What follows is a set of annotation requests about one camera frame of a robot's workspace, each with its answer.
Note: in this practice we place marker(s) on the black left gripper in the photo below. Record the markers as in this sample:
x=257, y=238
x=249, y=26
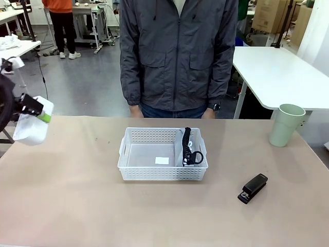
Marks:
x=5, y=103

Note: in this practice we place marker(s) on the white desk with black legs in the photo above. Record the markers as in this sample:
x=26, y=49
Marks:
x=18, y=15

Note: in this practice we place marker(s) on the pale green plastic cup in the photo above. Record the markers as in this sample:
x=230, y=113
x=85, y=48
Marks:
x=285, y=128

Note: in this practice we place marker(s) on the small cardboard box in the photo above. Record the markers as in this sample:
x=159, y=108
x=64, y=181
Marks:
x=302, y=25

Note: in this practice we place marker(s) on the person in grey jacket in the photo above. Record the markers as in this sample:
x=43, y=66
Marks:
x=177, y=56

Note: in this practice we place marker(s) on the white background workbench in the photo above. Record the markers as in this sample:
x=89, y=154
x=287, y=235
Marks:
x=90, y=15

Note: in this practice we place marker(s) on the black smartwatch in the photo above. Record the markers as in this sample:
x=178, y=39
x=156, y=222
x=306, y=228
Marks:
x=215, y=106

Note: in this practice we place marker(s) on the person's right hand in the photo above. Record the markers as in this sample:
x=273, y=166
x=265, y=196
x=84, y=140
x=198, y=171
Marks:
x=136, y=111

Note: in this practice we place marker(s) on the large white table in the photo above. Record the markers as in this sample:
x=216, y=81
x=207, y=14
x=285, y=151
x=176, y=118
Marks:
x=277, y=74

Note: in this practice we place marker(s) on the small white table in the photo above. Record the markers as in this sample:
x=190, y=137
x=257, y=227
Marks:
x=15, y=50

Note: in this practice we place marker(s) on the large cardboard box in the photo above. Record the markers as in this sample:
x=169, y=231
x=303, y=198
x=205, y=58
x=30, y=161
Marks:
x=270, y=15

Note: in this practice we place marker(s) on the white label sticker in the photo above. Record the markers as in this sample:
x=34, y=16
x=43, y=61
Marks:
x=162, y=160

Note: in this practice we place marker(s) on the white perforated plastic basket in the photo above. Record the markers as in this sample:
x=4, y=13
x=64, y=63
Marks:
x=144, y=172

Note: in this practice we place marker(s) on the crumpled white plastic bag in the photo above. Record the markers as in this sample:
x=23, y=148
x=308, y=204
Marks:
x=9, y=43

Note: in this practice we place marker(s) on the person's left hand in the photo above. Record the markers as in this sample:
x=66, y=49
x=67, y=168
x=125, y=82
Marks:
x=208, y=114

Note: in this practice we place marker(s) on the black stapler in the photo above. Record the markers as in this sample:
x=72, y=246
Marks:
x=254, y=186

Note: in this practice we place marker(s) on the person in orange top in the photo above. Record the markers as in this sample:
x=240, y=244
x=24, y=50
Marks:
x=61, y=25

